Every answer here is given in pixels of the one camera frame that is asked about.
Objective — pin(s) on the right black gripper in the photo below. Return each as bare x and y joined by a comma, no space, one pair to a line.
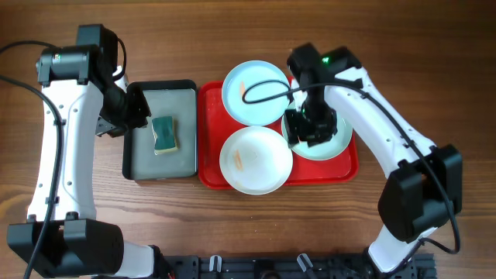
310,132

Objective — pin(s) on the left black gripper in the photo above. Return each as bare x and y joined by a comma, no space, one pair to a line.
136,109

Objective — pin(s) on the green yellow sponge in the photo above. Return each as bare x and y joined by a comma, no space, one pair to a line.
165,139

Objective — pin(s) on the white plate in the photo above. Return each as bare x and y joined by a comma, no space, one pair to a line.
256,160

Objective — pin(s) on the light blue plate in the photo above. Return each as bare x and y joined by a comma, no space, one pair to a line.
248,93

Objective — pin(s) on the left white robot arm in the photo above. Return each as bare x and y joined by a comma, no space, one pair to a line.
83,88

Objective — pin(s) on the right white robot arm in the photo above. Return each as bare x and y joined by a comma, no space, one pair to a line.
424,182

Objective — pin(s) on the dark grey metal tray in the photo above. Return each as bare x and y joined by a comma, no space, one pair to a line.
177,99

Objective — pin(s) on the light green plate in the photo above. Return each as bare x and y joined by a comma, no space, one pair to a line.
330,149

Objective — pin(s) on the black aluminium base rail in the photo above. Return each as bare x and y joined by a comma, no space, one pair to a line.
345,265

